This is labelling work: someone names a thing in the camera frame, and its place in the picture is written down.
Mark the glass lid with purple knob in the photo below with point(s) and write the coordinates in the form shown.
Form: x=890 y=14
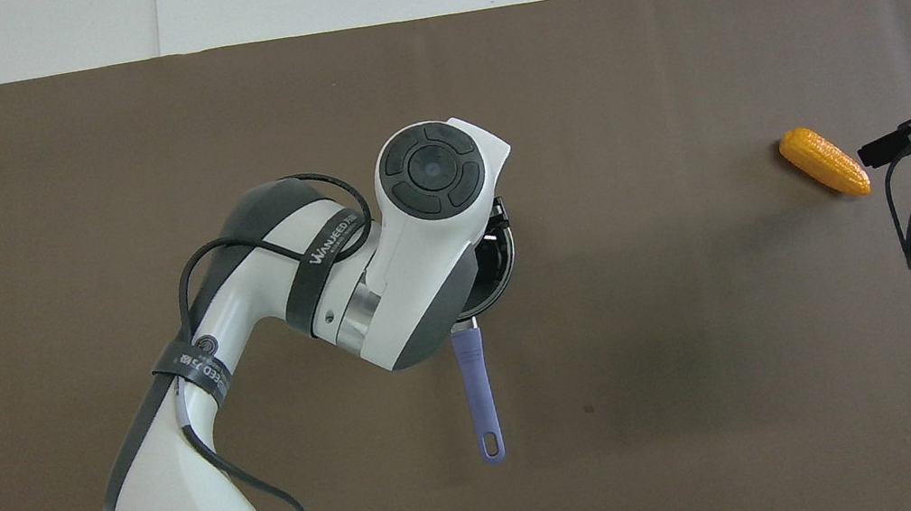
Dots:
x=496 y=253

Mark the yellow toy corn cob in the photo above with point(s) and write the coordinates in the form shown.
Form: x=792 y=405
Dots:
x=826 y=162

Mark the brown table mat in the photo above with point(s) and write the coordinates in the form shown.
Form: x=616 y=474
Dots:
x=707 y=343

